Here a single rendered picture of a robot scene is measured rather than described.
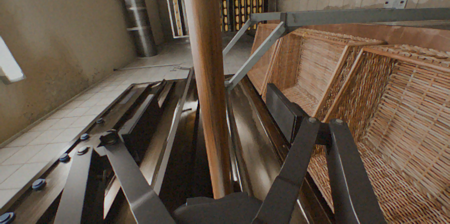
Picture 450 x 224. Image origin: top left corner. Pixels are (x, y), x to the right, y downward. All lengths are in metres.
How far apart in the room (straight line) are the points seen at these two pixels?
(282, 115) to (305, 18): 0.48
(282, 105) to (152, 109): 0.13
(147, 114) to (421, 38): 0.73
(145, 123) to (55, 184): 0.96
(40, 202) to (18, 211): 0.07
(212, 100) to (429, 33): 0.66
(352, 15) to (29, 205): 1.42
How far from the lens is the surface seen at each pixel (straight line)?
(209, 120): 0.18
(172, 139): 0.74
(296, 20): 0.60
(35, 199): 1.11
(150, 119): 0.18
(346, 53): 0.70
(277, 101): 0.17
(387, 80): 0.77
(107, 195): 0.89
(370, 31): 0.85
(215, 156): 0.22
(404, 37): 0.77
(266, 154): 0.83
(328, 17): 0.66
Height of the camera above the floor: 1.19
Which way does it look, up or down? 3 degrees down
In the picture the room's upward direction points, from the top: 96 degrees counter-clockwise
